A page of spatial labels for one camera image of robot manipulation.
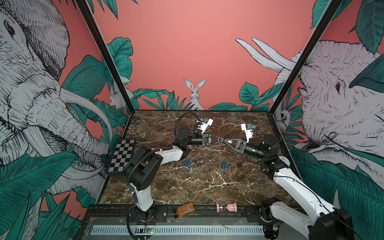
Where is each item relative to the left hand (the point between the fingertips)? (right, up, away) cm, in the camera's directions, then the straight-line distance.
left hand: (223, 142), depth 69 cm
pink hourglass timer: (+4, -34, +6) cm, 35 cm away
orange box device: (-18, -34, +3) cm, 38 cm away
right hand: (+1, 0, 0) cm, 1 cm away
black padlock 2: (+14, -17, +24) cm, 33 cm away
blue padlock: (-19, -16, +24) cm, 34 cm away
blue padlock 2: (+5, -17, +22) cm, 28 cm away
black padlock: (0, 0, +1) cm, 1 cm away
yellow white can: (+41, -13, +19) cm, 47 cm away
